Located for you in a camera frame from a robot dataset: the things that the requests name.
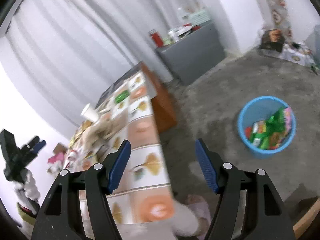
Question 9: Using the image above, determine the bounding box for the green snack bag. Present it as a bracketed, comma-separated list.
[245, 107, 292, 150]

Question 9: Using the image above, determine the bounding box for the beige paper bag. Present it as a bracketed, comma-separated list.
[81, 119, 116, 151]

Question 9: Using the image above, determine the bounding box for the blue trash basket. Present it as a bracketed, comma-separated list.
[237, 96, 296, 159]

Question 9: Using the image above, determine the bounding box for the white gloved left hand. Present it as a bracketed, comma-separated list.
[14, 168, 40, 215]

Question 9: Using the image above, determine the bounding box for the patterned tablecloth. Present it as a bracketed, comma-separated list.
[63, 70, 175, 224]

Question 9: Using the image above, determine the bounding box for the white paper cup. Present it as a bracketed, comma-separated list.
[81, 103, 100, 123]

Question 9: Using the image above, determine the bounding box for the small green wrapper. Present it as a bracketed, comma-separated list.
[114, 89, 130, 104]

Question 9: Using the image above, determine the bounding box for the grey curtain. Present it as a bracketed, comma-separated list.
[1, 0, 202, 134]

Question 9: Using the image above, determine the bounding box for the grey cabinet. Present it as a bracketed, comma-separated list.
[156, 21, 226, 86]

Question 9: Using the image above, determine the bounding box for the red thermos bottle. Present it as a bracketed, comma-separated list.
[149, 29, 164, 48]

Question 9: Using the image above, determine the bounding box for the rolled patterned mat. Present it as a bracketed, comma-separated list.
[267, 0, 293, 43]

